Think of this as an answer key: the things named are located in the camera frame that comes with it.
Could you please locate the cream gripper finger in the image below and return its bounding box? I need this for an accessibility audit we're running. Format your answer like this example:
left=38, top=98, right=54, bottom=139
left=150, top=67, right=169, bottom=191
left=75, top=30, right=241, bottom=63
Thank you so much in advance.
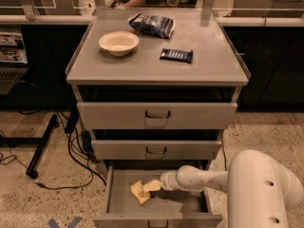
left=142, top=180, right=162, bottom=193

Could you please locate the yellow sponge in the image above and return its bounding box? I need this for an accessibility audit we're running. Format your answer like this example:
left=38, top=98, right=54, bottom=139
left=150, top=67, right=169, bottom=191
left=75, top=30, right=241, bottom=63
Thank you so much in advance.
left=130, top=180, right=151, bottom=205

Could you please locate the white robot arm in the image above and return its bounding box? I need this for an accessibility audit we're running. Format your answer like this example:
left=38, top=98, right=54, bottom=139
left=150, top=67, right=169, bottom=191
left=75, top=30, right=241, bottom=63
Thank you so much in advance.
left=140, top=150, right=303, bottom=228

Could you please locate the grey bottom drawer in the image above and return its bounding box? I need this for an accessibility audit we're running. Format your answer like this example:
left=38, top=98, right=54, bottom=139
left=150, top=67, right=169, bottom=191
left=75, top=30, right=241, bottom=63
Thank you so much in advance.
left=93, top=165, right=222, bottom=228

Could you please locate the grey drawer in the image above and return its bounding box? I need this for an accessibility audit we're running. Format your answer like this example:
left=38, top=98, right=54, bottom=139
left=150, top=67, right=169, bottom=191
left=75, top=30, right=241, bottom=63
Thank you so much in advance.
left=93, top=165, right=222, bottom=228
left=77, top=103, right=238, bottom=130
left=91, top=140, right=221, bottom=160

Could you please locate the grey middle drawer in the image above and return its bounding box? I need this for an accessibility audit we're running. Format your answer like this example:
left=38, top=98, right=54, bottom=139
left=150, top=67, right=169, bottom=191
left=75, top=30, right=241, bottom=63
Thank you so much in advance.
left=91, top=140, right=221, bottom=160

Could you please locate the grey top drawer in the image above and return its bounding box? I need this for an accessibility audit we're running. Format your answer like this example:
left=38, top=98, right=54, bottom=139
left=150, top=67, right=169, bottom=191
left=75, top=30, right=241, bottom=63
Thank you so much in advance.
left=77, top=103, right=238, bottom=130

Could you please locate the grey drawer cabinet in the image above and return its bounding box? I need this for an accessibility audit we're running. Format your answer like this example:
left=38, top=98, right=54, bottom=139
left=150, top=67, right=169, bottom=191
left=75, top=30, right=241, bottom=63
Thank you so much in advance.
left=65, top=8, right=252, bottom=228

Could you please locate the black power adapter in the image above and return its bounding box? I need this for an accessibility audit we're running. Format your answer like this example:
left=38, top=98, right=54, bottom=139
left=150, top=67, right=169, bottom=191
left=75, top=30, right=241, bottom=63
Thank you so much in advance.
left=81, top=130, right=92, bottom=153

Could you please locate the black table leg base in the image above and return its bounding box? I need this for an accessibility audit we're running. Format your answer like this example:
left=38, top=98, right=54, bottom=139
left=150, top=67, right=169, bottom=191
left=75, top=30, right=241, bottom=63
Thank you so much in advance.
left=0, top=114, right=59, bottom=180

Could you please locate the dark blue snack bar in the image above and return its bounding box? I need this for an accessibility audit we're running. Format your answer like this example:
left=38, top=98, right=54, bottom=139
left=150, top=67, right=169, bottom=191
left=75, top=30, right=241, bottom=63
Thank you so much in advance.
left=160, top=48, right=193, bottom=64

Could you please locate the white bowl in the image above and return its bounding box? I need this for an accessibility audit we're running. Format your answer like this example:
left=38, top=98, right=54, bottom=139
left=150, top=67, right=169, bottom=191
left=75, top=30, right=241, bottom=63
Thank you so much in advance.
left=99, top=31, right=139, bottom=57

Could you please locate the blue chip bag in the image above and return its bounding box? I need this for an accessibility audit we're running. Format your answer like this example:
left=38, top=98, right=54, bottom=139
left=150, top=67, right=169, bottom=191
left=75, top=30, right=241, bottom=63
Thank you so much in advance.
left=128, top=13, right=175, bottom=39

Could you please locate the clear water bottle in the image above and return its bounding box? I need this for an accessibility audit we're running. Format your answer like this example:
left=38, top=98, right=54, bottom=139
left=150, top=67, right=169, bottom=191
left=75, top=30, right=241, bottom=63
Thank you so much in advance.
left=115, top=0, right=125, bottom=10

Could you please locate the black floor cables left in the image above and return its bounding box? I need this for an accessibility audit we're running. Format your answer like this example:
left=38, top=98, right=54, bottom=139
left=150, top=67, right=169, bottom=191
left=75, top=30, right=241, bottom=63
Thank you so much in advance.
left=0, top=110, right=107, bottom=190

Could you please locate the black floor cable right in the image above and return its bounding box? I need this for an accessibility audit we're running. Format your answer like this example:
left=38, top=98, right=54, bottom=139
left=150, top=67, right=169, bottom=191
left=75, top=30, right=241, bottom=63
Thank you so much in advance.
left=220, top=137, right=228, bottom=172

